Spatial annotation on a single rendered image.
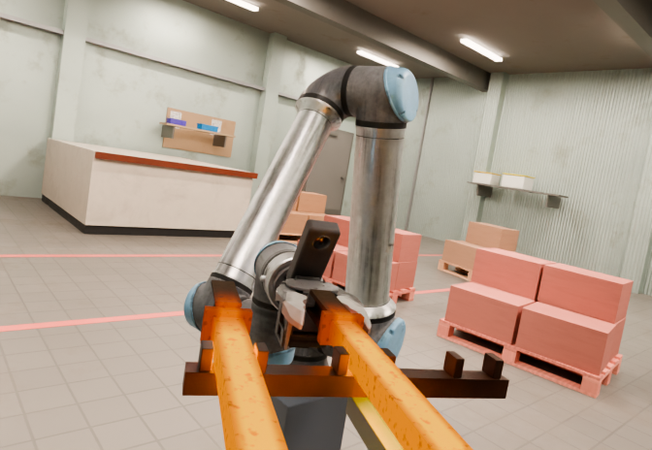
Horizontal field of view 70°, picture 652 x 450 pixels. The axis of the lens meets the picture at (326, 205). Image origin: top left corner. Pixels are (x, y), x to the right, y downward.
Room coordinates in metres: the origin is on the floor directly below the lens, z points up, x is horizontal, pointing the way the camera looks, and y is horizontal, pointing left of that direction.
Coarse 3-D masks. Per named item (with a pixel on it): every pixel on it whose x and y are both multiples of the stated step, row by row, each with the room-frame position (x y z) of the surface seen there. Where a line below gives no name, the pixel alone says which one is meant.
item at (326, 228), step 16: (320, 224) 0.63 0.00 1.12; (336, 224) 0.64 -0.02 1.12; (304, 240) 0.63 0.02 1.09; (320, 240) 0.62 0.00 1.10; (336, 240) 0.63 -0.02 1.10; (304, 256) 0.64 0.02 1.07; (320, 256) 0.64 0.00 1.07; (288, 272) 0.67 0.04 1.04; (304, 272) 0.65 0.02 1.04; (320, 272) 0.66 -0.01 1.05
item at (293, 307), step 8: (288, 296) 0.57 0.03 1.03; (296, 296) 0.57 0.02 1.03; (304, 296) 0.58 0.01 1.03; (288, 304) 0.54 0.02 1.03; (296, 304) 0.54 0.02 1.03; (304, 304) 0.54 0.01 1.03; (288, 312) 0.52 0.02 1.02; (296, 312) 0.52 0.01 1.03; (304, 312) 0.52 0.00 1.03; (288, 320) 0.52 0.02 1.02; (296, 320) 0.51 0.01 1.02; (304, 320) 0.51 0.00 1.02; (288, 328) 0.53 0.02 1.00; (288, 336) 0.53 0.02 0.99
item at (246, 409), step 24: (216, 288) 0.50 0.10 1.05; (216, 312) 0.44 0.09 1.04; (240, 312) 0.45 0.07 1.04; (216, 336) 0.40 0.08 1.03; (240, 336) 0.40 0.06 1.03; (216, 360) 0.37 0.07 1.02; (240, 360) 0.36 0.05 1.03; (216, 384) 0.35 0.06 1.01; (240, 384) 0.32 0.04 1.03; (264, 384) 0.32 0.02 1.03; (240, 408) 0.29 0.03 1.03; (264, 408) 0.29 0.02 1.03; (240, 432) 0.26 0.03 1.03; (264, 432) 0.26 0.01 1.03
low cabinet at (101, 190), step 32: (64, 160) 6.29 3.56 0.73; (96, 160) 5.34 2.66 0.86; (128, 160) 5.53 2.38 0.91; (160, 160) 5.78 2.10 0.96; (192, 160) 7.85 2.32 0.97; (64, 192) 6.14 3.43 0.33; (96, 192) 5.37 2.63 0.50; (128, 192) 5.61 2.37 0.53; (160, 192) 5.87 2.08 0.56; (192, 192) 6.15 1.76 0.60; (224, 192) 6.46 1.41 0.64; (96, 224) 5.40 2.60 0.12; (128, 224) 5.64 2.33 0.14; (160, 224) 5.91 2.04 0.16; (192, 224) 6.19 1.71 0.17; (224, 224) 6.51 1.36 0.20
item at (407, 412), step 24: (312, 312) 0.57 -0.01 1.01; (336, 312) 0.50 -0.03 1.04; (336, 336) 0.47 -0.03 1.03; (360, 336) 0.46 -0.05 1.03; (360, 360) 0.40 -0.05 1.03; (384, 360) 0.40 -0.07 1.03; (360, 384) 0.39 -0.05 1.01; (384, 384) 0.35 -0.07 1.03; (408, 384) 0.36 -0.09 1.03; (384, 408) 0.34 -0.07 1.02; (408, 408) 0.32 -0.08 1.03; (432, 408) 0.33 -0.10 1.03; (408, 432) 0.30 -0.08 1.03; (432, 432) 0.30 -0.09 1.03; (456, 432) 0.30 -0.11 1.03
